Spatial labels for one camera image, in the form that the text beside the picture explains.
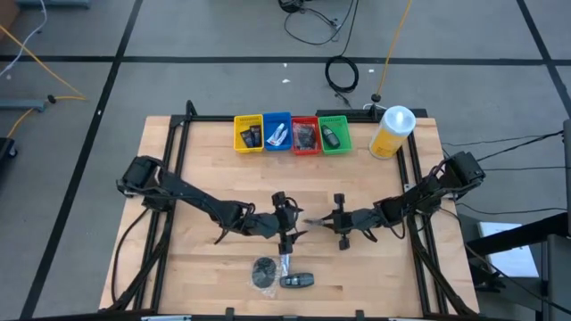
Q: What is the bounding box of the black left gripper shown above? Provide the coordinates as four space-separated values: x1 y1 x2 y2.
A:
256 191 309 255

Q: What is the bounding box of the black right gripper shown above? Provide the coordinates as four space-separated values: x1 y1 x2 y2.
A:
319 193 380 251

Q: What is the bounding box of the green plastic basket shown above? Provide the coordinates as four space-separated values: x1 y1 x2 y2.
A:
318 115 353 156

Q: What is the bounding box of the yellow wipes canister white lid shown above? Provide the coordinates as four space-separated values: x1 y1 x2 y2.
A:
368 104 418 160

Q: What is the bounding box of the red plastic basket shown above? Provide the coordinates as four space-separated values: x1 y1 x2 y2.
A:
291 116 323 156

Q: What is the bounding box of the blue plastic basket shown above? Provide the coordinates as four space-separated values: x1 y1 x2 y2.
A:
261 111 294 152

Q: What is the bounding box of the yellow plastic basket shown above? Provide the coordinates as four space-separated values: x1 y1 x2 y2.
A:
233 114 265 155

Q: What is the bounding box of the white box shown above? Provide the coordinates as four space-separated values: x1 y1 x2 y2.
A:
476 221 540 278

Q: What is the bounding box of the black beam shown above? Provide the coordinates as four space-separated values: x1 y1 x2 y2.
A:
463 212 571 256

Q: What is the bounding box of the grey cabinet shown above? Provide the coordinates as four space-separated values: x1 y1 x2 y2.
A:
542 234 571 321

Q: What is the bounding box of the grey power strip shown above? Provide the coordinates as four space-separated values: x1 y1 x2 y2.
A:
0 98 49 112

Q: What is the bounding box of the black caster base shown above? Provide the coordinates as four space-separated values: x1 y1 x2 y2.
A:
0 136 19 162

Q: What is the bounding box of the grey floor bar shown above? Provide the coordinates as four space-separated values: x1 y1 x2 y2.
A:
17 0 93 9

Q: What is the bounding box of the black camera mount knob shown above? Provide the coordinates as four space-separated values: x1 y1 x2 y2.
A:
363 93 387 111

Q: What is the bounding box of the black metal table frame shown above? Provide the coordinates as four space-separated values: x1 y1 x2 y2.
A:
106 100 469 320

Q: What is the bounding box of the coiled black cable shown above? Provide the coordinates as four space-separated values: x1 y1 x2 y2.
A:
324 53 360 95

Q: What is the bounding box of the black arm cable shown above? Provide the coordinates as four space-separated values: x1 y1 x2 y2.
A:
110 207 151 309

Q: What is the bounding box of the orange yellow floor cable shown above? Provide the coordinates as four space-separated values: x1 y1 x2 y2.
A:
377 0 414 97

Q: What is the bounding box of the loose black cable with plug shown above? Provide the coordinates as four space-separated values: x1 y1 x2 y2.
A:
278 0 360 59

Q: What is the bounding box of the black floor cable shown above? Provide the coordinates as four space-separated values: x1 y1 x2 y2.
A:
445 130 566 170

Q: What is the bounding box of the white floor cable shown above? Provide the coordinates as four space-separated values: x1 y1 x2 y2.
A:
0 0 48 78

